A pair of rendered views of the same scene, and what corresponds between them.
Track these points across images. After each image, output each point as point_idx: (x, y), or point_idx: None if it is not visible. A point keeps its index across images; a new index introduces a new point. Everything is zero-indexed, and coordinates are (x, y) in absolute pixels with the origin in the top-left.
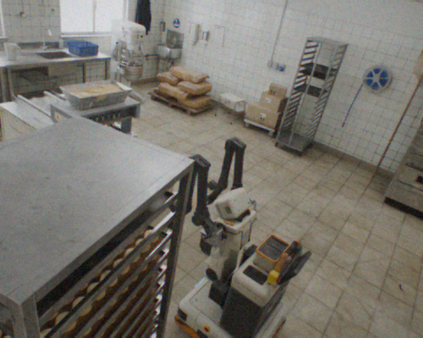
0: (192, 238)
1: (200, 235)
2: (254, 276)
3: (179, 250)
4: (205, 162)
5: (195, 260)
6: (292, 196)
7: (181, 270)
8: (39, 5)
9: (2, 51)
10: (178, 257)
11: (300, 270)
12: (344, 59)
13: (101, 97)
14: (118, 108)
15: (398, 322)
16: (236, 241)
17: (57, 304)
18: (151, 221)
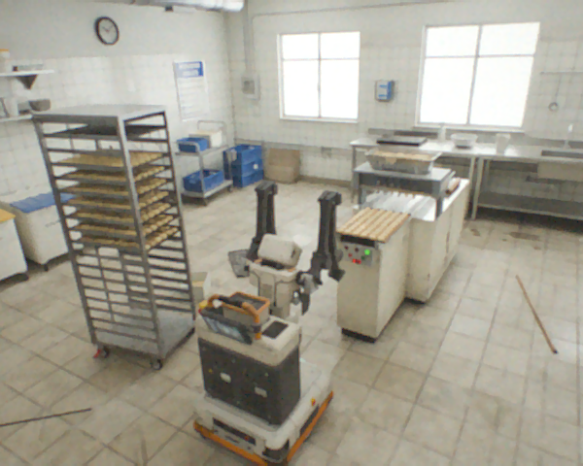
0: (395, 369)
1: (409, 376)
2: (219, 311)
3: (130, 183)
4: (263, 187)
5: (356, 377)
6: None
7: (333, 367)
8: (581, 95)
9: (509, 145)
10: (354, 361)
11: (206, 316)
12: None
13: (389, 159)
14: (405, 177)
15: None
16: (250, 282)
17: (52, 134)
18: (100, 139)
